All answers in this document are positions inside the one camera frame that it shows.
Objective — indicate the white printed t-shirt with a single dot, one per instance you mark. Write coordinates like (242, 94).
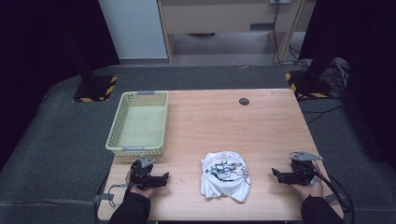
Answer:
(224, 186)

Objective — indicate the person's right hand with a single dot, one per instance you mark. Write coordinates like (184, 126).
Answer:
(309, 190)

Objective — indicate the person's left hand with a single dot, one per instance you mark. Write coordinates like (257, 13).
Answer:
(144, 191)

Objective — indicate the black stand with striped base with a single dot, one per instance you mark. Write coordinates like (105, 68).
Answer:
(93, 90)
(308, 85)

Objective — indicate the small metal floor scrap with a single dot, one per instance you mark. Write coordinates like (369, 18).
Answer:
(246, 66)

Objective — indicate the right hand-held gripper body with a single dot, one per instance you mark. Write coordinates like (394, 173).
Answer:
(302, 169)

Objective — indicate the black curtain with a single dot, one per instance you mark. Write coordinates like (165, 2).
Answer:
(364, 46)
(40, 40)

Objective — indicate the light wooden desk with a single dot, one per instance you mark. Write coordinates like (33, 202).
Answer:
(218, 18)

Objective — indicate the pale yellow plastic basket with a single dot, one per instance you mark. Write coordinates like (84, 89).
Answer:
(141, 124)

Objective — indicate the dark round table grommet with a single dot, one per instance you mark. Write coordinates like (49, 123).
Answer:
(244, 101)

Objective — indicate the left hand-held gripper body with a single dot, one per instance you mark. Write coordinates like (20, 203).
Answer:
(140, 174)

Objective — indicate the white panel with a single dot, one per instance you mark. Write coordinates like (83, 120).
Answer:
(134, 28)

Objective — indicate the grey tape strip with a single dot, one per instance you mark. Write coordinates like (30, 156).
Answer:
(104, 197)
(331, 198)

